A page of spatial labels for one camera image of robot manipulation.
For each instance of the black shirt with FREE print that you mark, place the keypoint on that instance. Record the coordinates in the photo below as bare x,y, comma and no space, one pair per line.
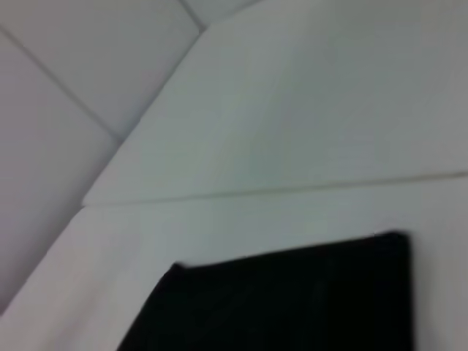
292,296

